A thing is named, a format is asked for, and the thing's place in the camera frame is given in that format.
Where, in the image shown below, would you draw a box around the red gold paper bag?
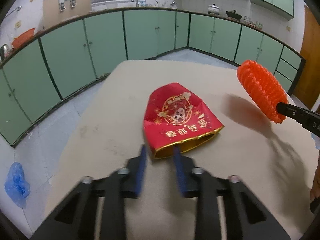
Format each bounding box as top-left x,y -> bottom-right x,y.
143,82 -> 224,159

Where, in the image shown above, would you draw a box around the orange basin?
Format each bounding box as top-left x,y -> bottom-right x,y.
11,28 -> 35,49

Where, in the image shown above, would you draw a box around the person's hand at edge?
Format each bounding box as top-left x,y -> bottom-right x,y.
310,164 -> 320,202

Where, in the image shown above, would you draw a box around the blue plastic bag on floor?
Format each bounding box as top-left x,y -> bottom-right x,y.
4,162 -> 30,209

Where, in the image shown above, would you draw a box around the green lower kitchen cabinets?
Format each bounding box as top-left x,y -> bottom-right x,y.
1,8 -> 305,146

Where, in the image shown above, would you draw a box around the steel electric kettle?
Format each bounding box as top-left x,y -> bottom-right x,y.
0,44 -> 10,62

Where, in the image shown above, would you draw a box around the metal towel rail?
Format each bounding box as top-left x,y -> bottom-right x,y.
5,5 -> 22,18

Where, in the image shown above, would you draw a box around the black wok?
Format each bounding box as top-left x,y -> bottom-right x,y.
226,10 -> 242,21

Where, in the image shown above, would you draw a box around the white enamel pot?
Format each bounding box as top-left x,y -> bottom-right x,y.
208,4 -> 220,16

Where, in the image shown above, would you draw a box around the wooden door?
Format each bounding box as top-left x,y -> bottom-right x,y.
293,7 -> 319,109

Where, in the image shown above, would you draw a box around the orange foam net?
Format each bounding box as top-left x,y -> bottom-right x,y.
237,60 -> 288,124

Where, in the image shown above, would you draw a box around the brown board with dispenser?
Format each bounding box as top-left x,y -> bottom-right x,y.
42,0 -> 92,29

